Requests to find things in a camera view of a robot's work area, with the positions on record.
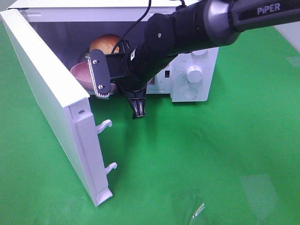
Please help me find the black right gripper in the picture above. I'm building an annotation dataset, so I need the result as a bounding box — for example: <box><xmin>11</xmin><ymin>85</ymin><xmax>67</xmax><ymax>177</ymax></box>
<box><xmin>88</xmin><ymin>39</ymin><xmax>147</xmax><ymax>119</ymax></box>

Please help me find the burger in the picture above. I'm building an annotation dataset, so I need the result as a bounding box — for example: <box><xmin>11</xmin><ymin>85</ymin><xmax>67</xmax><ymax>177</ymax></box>
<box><xmin>89</xmin><ymin>34</ymin><xmax>120</xmax><ymax>54</ymax></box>

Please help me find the pink plate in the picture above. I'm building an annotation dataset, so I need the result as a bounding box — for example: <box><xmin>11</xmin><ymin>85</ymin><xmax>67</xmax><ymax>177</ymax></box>
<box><xmin>70</xmin><ymin>61</ymin><xmax>117</xmax><ymax>93</ymax></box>

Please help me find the white microwave door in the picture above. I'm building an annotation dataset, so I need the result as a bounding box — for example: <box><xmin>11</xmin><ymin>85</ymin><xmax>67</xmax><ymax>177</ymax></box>
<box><xmin>1</xmin><ymin>9</ymin><xmax>117</xmax><ymax>206</ymax></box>

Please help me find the white microwave knob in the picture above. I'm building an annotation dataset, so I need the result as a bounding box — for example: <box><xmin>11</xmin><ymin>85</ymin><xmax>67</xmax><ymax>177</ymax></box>
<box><xmin>187</xmin><ymin>66</ymin><xmax>203</xmax><ymax>83</ymax></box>

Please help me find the round microwave door button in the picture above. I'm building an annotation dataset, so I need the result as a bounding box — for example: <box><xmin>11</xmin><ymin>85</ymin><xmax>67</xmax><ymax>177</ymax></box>
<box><xmin>183</xmin><ymin>88</ymin><xmax>197</xmax><ymax>99</ymax></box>

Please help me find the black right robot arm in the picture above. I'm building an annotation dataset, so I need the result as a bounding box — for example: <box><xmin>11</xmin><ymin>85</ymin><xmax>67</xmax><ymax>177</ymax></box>
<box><xmin>88</xmin><ymin>0</ymin><xmax>300</xmax><ymax>119</ymax></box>

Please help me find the green table cloth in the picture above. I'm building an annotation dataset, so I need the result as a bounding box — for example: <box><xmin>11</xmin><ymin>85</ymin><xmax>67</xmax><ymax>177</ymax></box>
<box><xmin>0</xmin><ymin>26</ymin><xmax>300</xmax><ymax>225</ymax></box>

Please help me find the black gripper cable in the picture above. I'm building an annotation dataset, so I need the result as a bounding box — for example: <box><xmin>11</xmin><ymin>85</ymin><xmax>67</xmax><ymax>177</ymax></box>
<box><xmin>112</xmin><ymin>0</ymin><xmax>152</xmax><ymax>54</ymax></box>

